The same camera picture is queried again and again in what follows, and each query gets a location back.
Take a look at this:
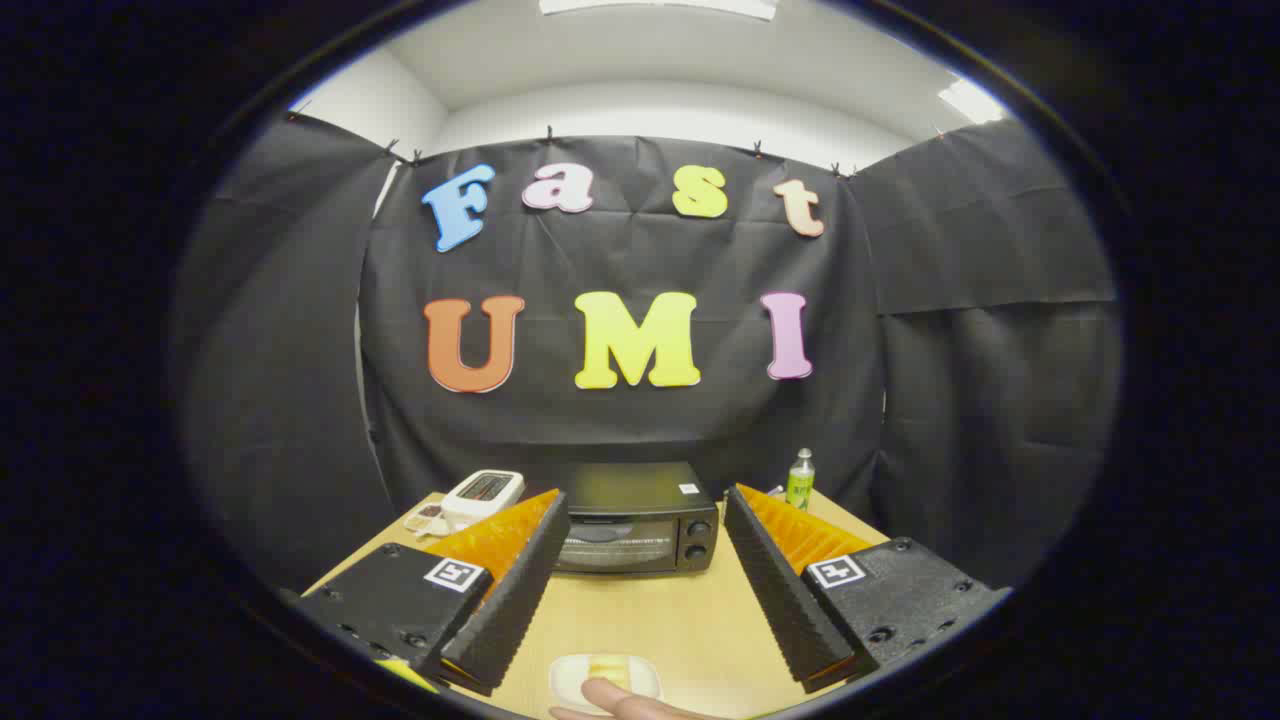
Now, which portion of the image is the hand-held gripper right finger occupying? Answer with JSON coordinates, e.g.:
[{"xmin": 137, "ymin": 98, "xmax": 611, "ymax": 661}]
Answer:
[{"xmin": 723, "ymin": 484, "xmax": 1013, "ymax": 694}]

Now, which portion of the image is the white pop-up toaster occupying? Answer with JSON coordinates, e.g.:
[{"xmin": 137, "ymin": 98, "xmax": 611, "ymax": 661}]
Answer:
[{"xmin": 440, "ymin": 469, "xmax": 526, "ymax": 532}]

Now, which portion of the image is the black toaster oven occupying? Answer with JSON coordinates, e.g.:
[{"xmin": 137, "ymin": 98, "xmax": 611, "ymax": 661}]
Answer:
[{"xmin": 545, "ymin": 462, "xmax": 721, "ymax": 576}]

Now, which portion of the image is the ceiling light panel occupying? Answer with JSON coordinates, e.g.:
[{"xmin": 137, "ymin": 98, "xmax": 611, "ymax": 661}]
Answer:
[
  {"xmin": 540, "ymin": 0, "xmax": 779, "ymax": 21},
  {"xmin": 938, "ymin": 78, "xmax": 1006, "ymax": 125}
]

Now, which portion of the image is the green label drink bottle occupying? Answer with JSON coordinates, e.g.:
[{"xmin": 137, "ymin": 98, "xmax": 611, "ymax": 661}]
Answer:
[{"xmin": 786, "ymin": 448, "xmax": 816, "ymax": 511}]

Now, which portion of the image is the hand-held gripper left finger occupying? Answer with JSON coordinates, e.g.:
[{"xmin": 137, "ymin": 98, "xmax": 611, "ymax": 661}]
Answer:
[{"xmin": 295, "ymin": 488, "xmax": 571, "ymax": 698}]

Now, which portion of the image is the white plastic food tray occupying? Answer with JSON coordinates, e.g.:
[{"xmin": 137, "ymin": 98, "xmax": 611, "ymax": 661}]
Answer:
[{"xmin": 548, "ymin": 654, "xmax": 663, "ymax": 717}]

